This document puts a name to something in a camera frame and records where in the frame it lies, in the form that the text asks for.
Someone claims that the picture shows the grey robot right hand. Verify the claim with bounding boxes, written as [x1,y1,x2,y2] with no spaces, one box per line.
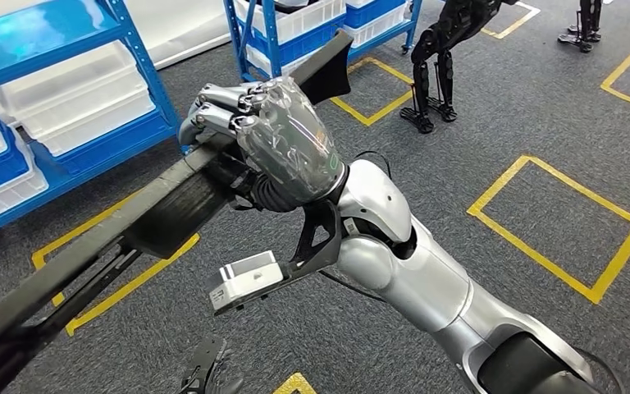
[177,76,349,210]

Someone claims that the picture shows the long black plastic frame part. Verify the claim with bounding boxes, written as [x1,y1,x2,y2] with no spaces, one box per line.
[0,30,354,394]

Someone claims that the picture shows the blue wheeled shelf rack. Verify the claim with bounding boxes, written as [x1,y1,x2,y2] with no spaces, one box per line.
[222,0,425,83]

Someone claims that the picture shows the blue metal shelf rack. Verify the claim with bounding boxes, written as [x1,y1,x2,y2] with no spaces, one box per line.
[0,0,181,247]

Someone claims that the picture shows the yellow floor tape square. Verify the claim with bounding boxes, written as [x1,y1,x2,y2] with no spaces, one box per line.
[31,190,202,337]
[467,154,630,305]
[330,56,415,128]

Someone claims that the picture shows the black humanoid robot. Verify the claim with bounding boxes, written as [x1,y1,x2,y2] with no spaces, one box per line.
[558,0,604,54]
[399,0,517,135]

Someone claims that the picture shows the black robot left foot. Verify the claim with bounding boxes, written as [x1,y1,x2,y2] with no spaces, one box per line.
[176,337,245,394]

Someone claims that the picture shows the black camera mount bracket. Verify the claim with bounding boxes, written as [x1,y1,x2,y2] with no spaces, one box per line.
[214,201,343,317]

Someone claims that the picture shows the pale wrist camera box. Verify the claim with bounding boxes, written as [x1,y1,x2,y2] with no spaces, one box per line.
[208,250,285,312]

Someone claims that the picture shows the black camera cable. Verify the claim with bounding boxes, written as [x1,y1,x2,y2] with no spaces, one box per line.
[317,270,386,304]

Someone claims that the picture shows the black upper arm cable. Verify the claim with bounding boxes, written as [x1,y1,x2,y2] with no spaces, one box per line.
[575,347,627,394]

